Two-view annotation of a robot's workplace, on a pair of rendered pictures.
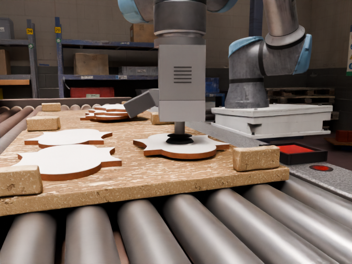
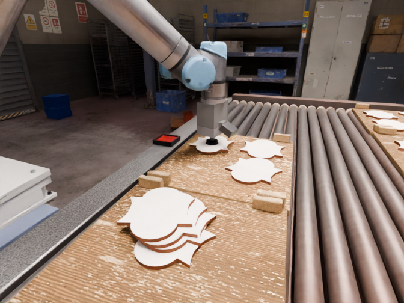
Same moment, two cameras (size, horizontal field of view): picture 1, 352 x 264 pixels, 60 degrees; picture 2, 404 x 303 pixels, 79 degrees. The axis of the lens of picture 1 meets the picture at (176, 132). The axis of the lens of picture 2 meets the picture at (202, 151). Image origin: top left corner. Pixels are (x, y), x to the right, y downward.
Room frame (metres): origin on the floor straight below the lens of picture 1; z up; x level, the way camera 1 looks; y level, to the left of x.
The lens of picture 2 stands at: (1.07, 0.44, 1.25)
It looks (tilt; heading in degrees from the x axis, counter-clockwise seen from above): 24 degrees down; 219
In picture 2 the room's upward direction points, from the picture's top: straight up
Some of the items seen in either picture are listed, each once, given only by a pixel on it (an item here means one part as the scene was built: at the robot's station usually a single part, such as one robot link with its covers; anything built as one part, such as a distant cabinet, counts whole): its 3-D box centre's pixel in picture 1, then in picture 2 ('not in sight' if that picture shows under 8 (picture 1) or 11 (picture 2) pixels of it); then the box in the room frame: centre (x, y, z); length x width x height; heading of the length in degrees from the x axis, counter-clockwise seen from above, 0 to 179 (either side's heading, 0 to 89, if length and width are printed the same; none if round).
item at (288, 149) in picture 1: (291, 153); (166, 140); (0.49, -0.19, 0.92); 0.06 x 0.06 x 0.01; 18
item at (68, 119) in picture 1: (98, 118); (166, 270); (0.89, 0.23, 0.93); 0.41 x 0.35 x 0.02; 20
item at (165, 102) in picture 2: not in sight; (171, 101); (-2.42, -3.15, 0.19); 0.50 x 0.41 x 0.37; 101
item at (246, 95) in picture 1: (246, 93); not in sight; (1.07, -0.24, 0.99); 0.15 x 0.15 x 0.10
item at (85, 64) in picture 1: (90, 65); not in sight; (4.95, 1.35, 1.26); 0.49 x 0.38 x 0.34; 114
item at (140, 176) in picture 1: (120, 149); (230, 160); (0.50, 0.09, 0.93); 0.41 x 0.35 x 0.02; 19
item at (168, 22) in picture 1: (179, 23); (212, 89); (0.46, -0.01, 1.12); 0.08 x 0.08 x 0.05
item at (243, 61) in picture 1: (248, 58); not in sight; (1.07, -0.25, 1.11); 0.13 x 0.12 x 0.14; 58
